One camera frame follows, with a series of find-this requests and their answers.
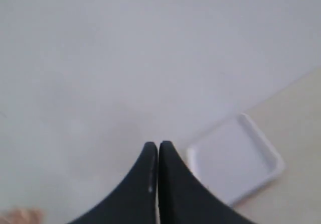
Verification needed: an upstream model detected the white plastic tray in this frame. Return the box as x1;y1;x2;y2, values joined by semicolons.
186;114;285;206

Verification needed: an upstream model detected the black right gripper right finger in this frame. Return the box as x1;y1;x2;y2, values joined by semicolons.
158;141;253;224

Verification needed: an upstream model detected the brown teddy bear striped sweater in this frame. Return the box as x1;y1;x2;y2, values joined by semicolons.
1;208;44;224

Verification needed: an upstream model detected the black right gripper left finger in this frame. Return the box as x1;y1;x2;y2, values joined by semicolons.
71;142;158;224

